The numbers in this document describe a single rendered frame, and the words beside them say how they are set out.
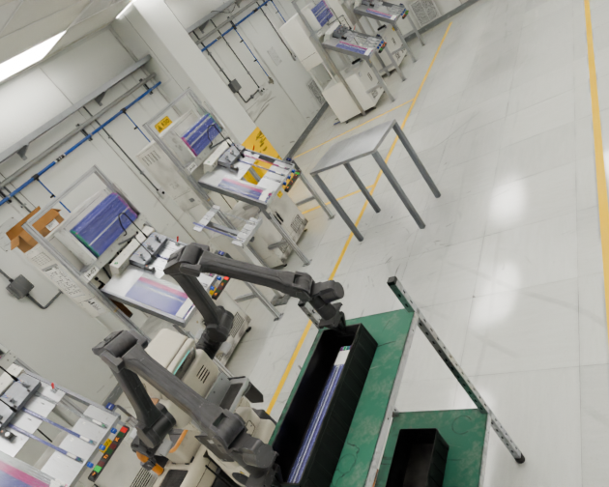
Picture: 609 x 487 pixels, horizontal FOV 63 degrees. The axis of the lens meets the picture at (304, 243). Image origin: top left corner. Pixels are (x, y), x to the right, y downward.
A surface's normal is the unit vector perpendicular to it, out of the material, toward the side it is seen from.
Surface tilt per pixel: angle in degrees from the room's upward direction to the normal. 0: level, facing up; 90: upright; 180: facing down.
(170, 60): 90
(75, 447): 47
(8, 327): 90
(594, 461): 0
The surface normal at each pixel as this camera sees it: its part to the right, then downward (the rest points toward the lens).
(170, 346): 0.07, -0.71
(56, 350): 0.74, -0.25
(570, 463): -0.57, -0.73
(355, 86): -0.36, 0.64
